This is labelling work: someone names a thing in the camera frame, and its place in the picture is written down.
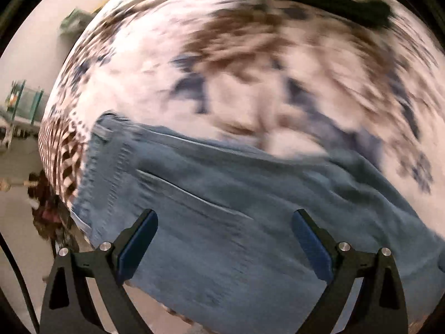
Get black cable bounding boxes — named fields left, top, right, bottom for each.
left=0, top=231, right=40, bottom=334

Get floral printed blanket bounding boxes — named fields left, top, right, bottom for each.
left=38, top=0, right=445, bottom=334

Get green cloth bundle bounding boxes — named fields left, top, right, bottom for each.
left=60, top=7, right=96, bottom=39

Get blue denim pants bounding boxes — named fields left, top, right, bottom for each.
left=71, top=112, right=445, bottom=334

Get black cloth strap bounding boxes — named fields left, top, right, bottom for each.
left=238, top=0, right=395, bottom=28

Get dark patterned cloth pile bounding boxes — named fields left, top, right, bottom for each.
left=28, top=170, right=82, bottom=251

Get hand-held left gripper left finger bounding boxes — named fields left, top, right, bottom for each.
left=39, top=209, right=159, bottom=334

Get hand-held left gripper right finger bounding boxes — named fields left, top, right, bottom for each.
left=291, top=209, right=409, bottom=334

